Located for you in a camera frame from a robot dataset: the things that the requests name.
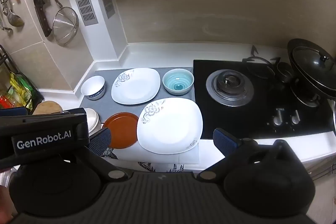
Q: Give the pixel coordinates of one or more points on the white square plate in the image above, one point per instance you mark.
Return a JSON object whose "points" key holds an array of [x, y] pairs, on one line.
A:
{"points": [[170, 126], [136, 86]]}

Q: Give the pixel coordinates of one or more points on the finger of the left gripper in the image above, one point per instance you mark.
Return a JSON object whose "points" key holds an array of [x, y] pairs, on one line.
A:
{"points": [[15, 111]]}

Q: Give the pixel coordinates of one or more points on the teal glazed bowl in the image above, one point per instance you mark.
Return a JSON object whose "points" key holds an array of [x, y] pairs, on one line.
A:
{"points": [[178, 81]]}

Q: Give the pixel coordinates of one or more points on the black wire spice rack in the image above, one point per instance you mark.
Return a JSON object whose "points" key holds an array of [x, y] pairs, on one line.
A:
{"points": [[21, 91]]}

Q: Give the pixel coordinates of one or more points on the black gas stove top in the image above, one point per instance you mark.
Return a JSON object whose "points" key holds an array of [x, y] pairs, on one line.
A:
{"points": [[241, 97]]}

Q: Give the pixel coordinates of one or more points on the black wok with lid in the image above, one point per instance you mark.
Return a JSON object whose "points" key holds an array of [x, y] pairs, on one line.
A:
{"points": [[315, 64]]}

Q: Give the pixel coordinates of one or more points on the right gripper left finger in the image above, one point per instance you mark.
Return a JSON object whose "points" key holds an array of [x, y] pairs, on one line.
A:
{"points": [[100, 141]]}

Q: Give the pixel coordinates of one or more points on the right stove knob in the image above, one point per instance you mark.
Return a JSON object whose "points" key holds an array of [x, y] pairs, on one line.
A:
{"points": [[294, 118]]}

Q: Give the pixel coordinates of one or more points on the hanging metal ladle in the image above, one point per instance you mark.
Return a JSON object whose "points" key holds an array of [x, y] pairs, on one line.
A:
{"points": [[12, 18]]}

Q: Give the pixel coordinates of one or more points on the person's hand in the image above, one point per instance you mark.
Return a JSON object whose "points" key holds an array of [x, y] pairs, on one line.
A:
{"points": [[6, 205]]}

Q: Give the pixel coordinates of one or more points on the metal mesh strainer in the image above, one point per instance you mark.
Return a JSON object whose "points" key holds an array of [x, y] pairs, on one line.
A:
{"points": [[65, 24]]}

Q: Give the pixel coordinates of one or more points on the cream bowl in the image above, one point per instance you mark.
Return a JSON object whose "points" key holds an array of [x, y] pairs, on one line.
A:
{"points": [[93, 121]]}

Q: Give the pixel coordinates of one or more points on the grey counter mat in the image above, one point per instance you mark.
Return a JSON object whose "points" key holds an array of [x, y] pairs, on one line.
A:
{"points": [[105, 107]]}

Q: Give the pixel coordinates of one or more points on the orange round plate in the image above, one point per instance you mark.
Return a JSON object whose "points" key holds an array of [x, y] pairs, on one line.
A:
{"points": [[123, 130]]}

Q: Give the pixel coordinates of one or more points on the left stove knob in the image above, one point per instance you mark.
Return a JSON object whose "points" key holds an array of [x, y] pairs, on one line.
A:
{"points": [[277, 119]]}

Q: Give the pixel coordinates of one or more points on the stove knob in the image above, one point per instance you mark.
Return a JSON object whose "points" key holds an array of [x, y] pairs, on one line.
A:
{"points": [[277, 119], [294, 118]]}

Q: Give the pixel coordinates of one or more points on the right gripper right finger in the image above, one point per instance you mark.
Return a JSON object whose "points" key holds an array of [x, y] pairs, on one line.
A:
{"points": [[225, 142]]}

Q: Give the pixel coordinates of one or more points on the white blue patterned bowl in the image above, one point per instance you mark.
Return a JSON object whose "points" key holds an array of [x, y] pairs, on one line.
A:
{"points": [[93, 88]]}

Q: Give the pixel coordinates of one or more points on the wooden cutting board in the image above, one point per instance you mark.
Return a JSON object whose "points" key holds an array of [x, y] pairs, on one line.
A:
{"points": [[47, 107]]}

